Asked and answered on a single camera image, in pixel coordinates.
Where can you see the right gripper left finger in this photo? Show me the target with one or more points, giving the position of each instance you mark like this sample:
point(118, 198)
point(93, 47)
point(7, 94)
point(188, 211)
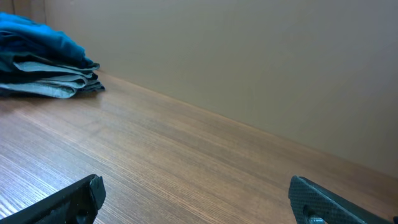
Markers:
point(78, 203)

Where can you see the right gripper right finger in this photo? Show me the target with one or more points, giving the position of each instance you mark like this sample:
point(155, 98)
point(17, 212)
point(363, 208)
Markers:
point(311, 203)

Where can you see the blue polo shirt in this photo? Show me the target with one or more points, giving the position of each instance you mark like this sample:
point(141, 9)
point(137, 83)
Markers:
point(20, 34)

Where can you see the grey folded garment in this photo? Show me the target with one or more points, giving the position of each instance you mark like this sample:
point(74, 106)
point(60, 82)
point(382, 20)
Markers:
point(54, 89)

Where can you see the dark green folded garment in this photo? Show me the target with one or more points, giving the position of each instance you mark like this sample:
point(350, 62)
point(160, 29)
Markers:
point(23, 67)

